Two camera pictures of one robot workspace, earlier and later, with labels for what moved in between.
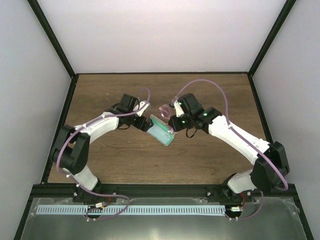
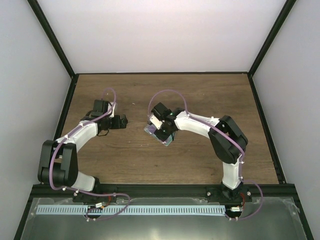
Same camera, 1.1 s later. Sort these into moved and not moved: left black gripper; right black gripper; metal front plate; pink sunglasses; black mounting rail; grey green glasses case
Moved: pink sunglasses; right black gripper; left black gripper
Not moved: black mounting rail; grey green glasses case; metal front plate
